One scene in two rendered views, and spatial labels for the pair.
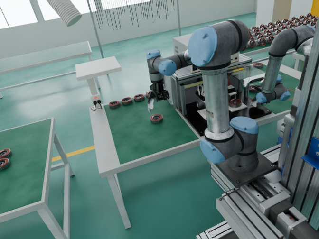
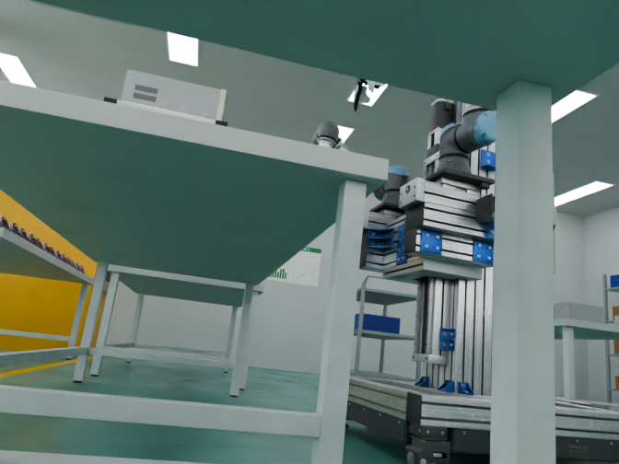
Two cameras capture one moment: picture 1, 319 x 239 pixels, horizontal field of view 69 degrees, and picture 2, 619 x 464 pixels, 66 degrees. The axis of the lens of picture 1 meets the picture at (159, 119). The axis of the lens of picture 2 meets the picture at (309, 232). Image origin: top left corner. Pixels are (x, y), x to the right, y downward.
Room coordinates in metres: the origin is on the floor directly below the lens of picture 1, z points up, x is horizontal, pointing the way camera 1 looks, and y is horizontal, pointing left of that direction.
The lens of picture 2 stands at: (1.28, 1.44, 0.32)
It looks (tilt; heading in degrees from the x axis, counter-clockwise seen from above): 14 degrees up; 272
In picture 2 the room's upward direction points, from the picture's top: 7 degrees clockwise
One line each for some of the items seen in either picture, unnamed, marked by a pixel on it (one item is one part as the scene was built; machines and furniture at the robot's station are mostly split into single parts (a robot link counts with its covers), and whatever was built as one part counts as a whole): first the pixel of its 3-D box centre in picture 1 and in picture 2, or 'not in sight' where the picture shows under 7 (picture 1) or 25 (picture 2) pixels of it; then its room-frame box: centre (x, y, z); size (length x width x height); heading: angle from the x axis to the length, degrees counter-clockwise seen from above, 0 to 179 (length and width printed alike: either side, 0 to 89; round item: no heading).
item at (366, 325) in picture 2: not in sight; (373, 338); (0.72, -3.17, 0.51); 1.01 x 0.60 x 1.01; 104
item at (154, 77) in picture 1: (156, 75); not in sight; (1.19, -0.02, 1.37); 0.08 x 0.08 x 0.05
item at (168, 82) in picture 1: (168, 87); not in sight; (1.98, -0.13, 0.91); 0.28 x 0.03 x 0.32; 14
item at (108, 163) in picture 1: (208, 102); (172, 235); (1.91, -0.49, 0.72); 2.20 x 1.01 x 0.05; 104
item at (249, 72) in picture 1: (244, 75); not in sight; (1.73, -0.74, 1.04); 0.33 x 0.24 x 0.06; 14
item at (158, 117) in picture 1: (156, 118); not in sight; (1.69, 0.02, 0.77); 0.11 x 0.11 x 0.04
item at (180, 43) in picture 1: (204, 48); (175, 124); (1.99, -0.48, 1.22); 0.44 x 0.39 x 0.20; 104
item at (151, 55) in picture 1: (154, 61); not in sight; (1.18, -0.02, 1.45); 0.09 x 0.08 x 0.11; 26
